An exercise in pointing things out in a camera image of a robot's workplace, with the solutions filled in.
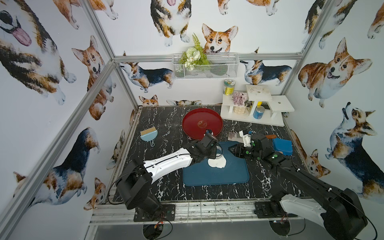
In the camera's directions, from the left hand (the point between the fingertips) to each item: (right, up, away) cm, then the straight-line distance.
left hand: (213, 146), depth 85 cm
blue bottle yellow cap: (+34, +21, +22) cm, 46 cm away
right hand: (+10, +2, -4) cm, 11 cm away
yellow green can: (+12, +37, +19) cm, 44 cm away
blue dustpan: (+47, -2, +14) cm, 49 cm away
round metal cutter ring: (+3, 0, -1) cm, 3 cm away
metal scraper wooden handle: (+12, +6, -5) cm, 14 cm away
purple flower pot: (+17, +27, +11) cm, 34 cm away
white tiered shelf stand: (+43, +24, +16) cm, 52 cm away
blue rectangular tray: (-7, -16, +2) cm, 18 cm away
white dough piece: (+4, -10, +5) cm, 12 cm away
